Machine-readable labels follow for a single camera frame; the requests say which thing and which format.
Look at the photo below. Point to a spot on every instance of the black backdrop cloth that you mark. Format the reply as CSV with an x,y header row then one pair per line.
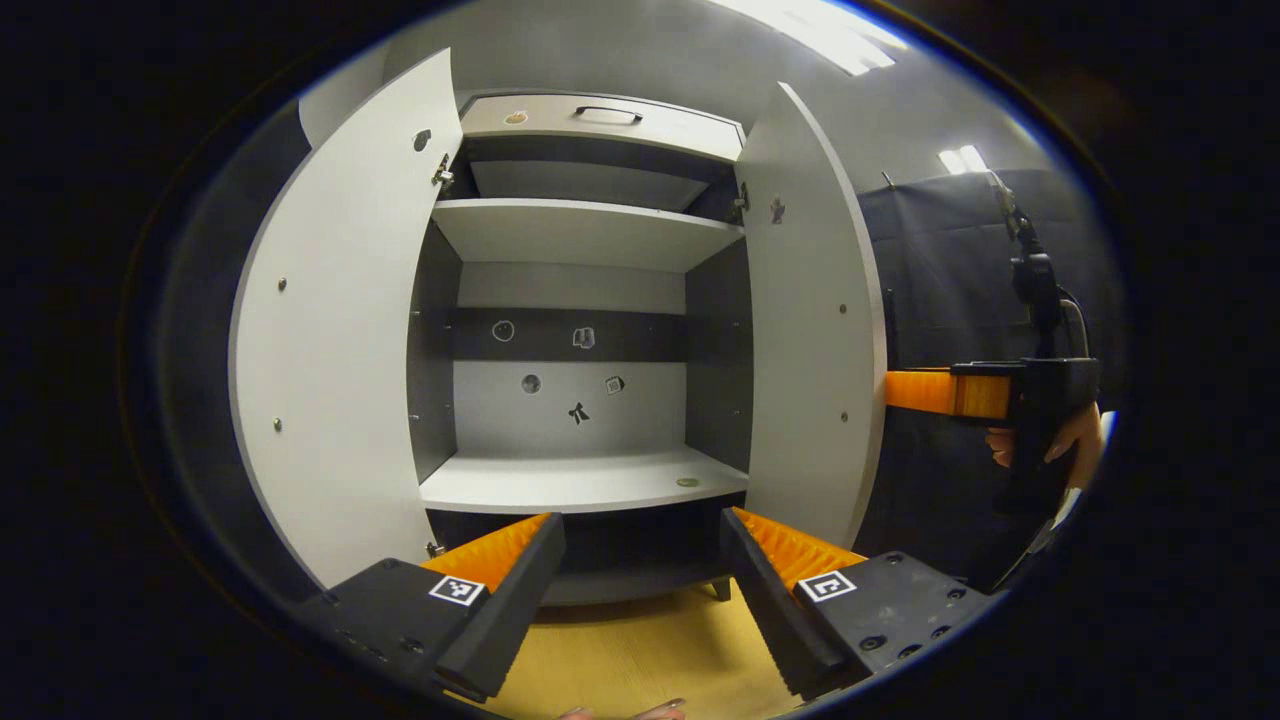
x,y
940,280
200,350

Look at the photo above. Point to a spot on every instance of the small ceiling light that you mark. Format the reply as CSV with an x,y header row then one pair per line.
x,y
962,160

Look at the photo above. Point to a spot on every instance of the large ceiling light panel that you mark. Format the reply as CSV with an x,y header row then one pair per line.
x,y
820,35

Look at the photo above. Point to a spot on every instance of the white cabinet door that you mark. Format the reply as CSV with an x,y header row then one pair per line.
x,y
810,330
340,330

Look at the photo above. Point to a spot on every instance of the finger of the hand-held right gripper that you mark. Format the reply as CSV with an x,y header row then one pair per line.
x,y
930,392

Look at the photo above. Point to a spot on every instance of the white cabinet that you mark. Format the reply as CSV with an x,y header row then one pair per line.
x,y
640,415

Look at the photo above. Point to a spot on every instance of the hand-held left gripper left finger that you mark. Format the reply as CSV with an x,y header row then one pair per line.
x,y
510,620

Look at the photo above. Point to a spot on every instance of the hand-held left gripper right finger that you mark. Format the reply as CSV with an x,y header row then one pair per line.
x,y
775,620

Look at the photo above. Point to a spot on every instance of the grey cabinet drawer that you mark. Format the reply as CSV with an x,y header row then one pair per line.
x,y
620,140

